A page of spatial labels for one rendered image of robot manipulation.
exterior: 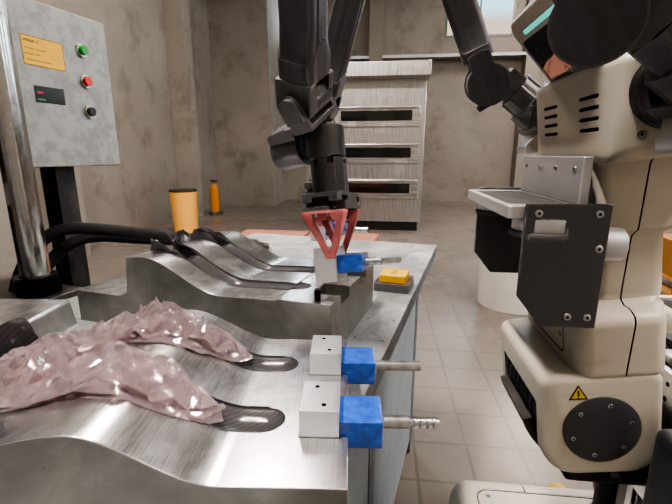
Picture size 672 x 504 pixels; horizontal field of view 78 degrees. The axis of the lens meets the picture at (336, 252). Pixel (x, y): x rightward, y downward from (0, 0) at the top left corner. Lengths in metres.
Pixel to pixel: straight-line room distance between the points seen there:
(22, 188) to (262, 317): 0.66
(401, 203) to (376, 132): 1.07
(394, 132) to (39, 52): 5.13
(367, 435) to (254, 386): 0.14
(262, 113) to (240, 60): 1.11
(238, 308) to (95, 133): 0.88
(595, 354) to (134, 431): 0.56
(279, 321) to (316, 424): 0.28
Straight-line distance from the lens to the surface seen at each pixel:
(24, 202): 1.13
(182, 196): 6.14
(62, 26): 1.42
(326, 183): 0.63
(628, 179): 0.66
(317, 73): 0.61
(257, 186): 9.19
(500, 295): 3.17
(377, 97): 6.11
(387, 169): 6.06
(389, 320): 0.79
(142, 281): 0.78
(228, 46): 9.54
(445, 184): 10.29
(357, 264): 0.62
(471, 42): 0.88
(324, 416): 0.39
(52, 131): 1.34
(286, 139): 0.68
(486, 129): 10.44
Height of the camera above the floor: 1.10
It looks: 13 degrees down
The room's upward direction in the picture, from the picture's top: straight up
